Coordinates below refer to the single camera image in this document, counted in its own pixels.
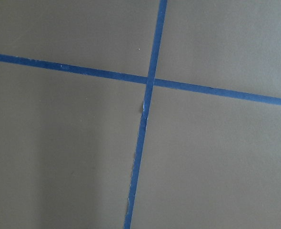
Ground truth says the blue tape right vertical strip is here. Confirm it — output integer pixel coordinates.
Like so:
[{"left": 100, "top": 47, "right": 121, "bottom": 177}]
[{"left": 123, "top": 0, "right": 167, "bottom": 229}]

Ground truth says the blue tape long horizontal strip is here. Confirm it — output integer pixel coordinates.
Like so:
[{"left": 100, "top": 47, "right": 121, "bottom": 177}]
[{"left": 0, "top": 54, "right": 281, "bottom": 106}]

